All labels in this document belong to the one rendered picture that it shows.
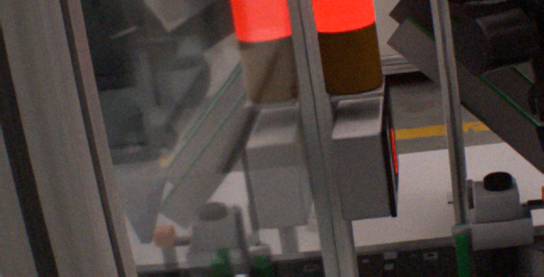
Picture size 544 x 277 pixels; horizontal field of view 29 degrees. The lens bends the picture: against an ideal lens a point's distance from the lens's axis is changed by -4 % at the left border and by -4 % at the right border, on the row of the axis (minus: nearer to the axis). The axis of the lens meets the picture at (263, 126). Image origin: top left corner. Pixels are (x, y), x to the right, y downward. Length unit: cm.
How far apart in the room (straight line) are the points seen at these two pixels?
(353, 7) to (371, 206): 15
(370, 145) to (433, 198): 87
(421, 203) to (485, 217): 58
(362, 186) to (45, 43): 59
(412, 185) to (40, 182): 148
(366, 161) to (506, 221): 30
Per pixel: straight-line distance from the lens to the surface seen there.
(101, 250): 28
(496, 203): 109
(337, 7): 83
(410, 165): 183
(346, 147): 82
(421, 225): 159
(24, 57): 27
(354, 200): 84
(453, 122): 128
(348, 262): 91
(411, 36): 129
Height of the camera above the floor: 150
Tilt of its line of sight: 17 degrees down
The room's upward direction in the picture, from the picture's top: 9 degrees counter-clockwise
